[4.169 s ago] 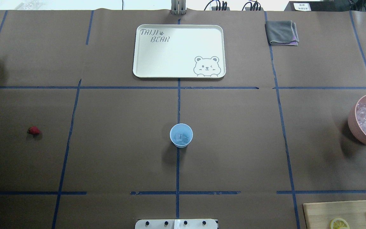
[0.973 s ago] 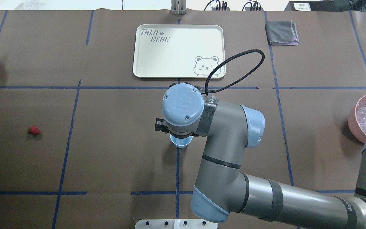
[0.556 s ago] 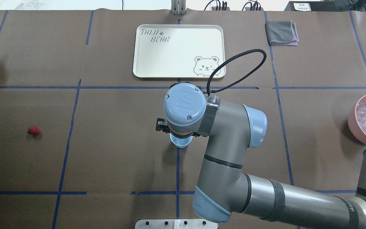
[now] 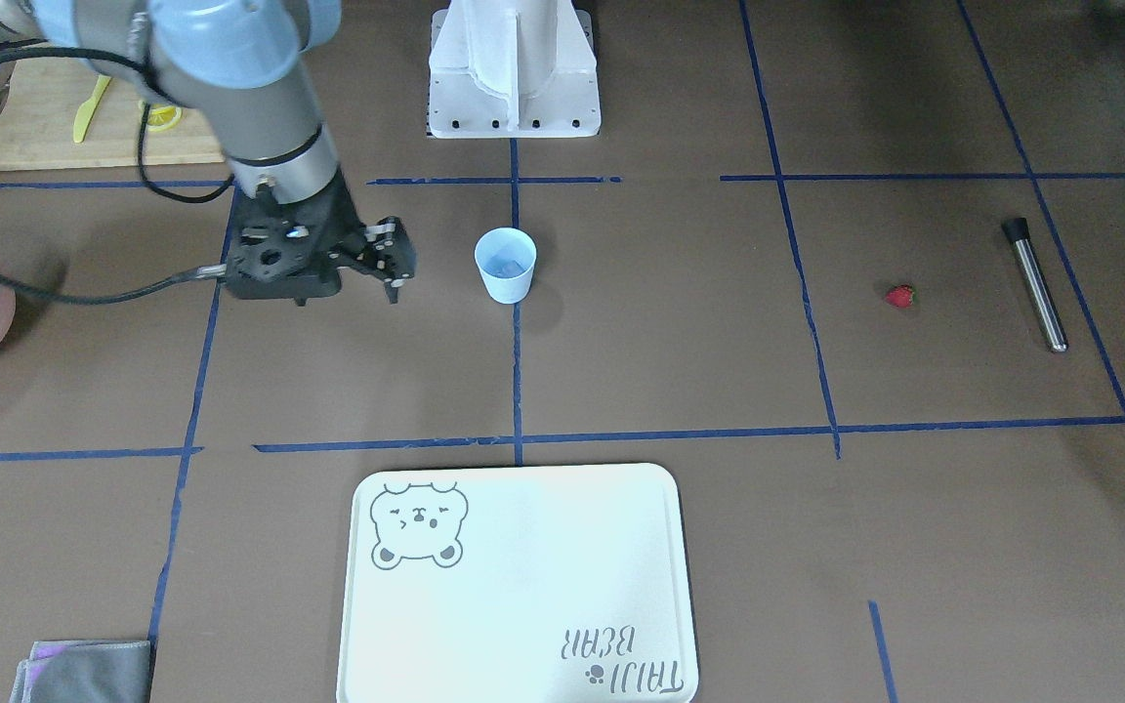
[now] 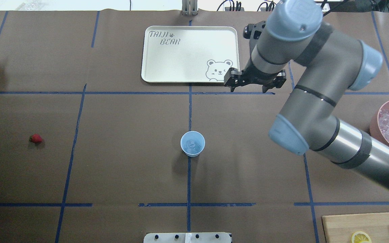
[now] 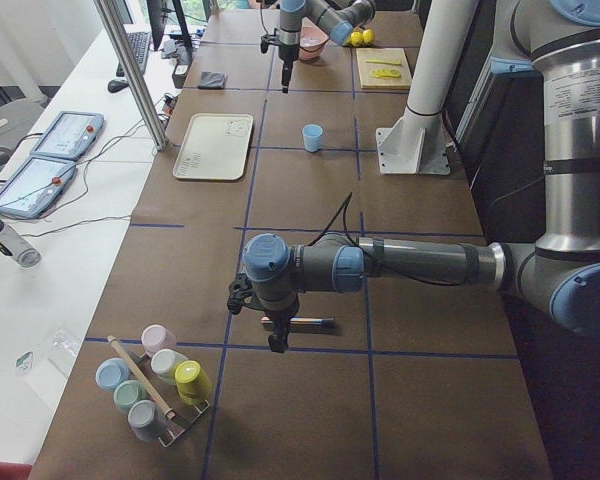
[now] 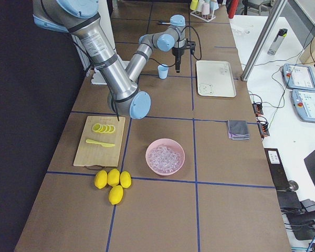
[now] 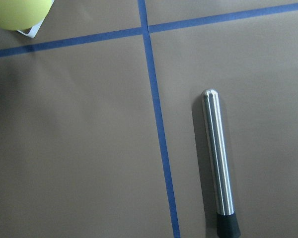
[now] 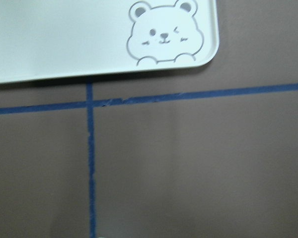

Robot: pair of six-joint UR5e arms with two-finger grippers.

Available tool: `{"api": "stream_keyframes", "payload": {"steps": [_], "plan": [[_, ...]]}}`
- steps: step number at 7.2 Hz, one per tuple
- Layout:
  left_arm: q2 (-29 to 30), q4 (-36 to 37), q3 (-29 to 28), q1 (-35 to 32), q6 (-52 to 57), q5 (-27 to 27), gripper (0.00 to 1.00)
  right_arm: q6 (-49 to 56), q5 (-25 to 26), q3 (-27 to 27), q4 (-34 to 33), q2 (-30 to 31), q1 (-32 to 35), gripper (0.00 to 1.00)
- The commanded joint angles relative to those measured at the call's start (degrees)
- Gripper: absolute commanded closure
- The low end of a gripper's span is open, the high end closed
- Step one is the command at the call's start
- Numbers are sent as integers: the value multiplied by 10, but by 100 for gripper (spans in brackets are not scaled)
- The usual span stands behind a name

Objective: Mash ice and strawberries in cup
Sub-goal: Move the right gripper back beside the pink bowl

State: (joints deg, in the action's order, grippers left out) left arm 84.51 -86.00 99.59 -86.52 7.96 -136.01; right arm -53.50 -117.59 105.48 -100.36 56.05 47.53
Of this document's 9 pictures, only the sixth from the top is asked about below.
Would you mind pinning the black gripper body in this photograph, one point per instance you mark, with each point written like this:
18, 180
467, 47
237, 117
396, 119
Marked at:
286, 53
279, 318

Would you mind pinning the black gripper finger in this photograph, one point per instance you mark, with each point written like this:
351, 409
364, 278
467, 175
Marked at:
286, 76
278, 338

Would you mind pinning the steel muddler black tip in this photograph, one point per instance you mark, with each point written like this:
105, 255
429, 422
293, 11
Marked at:
302, 323

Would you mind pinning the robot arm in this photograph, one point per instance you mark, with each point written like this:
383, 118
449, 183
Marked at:
425, 281
337, 19

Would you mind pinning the pink bowl of ice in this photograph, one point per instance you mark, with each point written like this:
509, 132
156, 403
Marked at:
312, 42

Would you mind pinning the light blue cup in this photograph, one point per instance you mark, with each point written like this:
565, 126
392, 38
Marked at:
312, 137

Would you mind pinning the yellow-green cup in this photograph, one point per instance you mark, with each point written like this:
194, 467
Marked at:
193, 384

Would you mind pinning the white cup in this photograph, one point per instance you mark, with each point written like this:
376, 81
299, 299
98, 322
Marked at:
164, 363

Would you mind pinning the pink cup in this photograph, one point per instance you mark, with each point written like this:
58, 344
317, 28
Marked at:
156, 337

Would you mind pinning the metal cup rack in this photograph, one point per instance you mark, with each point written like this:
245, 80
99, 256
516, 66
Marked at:
178, 422

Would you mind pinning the grey cup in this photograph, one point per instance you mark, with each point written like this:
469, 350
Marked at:
146, 420

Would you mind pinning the mint green cup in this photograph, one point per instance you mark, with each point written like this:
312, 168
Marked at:
127, 394

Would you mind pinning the blue cup on rack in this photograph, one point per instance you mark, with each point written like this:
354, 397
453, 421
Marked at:
111, 373

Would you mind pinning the yellow lemon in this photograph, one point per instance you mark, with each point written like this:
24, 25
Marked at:
368, 36
356, 39

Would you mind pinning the grey folded cloth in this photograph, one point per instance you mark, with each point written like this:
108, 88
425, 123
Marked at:
212, 80

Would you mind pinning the yellow plastic knife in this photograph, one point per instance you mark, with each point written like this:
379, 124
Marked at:
384, 62

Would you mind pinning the wooden cutting board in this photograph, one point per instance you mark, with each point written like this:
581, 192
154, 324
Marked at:
367, 82

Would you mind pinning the lemon slices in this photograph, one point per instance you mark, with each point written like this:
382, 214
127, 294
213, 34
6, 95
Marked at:
386, 73

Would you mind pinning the cream bear tray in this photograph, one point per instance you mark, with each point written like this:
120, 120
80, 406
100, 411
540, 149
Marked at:
215, 147

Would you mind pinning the black monitor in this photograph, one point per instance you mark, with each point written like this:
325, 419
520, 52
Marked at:
158, 12

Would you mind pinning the black keyboard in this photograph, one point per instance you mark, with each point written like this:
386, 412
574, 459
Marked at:
139, 43

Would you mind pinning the black computer mouse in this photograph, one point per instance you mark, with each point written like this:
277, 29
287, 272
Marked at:
117, 85

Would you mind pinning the teach pendant tablet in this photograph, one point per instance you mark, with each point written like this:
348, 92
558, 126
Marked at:
35, 186
70, 135

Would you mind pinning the clear water bottle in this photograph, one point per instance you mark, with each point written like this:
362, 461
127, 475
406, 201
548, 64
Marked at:
13, 245

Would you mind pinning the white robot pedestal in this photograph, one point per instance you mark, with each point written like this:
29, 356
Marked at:
415, 144

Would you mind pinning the aluminium frame post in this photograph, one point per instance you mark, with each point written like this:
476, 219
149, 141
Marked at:
118, 37

